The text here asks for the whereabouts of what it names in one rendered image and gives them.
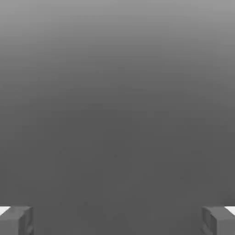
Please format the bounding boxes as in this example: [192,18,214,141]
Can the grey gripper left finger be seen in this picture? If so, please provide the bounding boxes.
[0,205,35,235]

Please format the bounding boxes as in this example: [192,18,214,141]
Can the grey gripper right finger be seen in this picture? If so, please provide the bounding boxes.
[201,206,235,235]

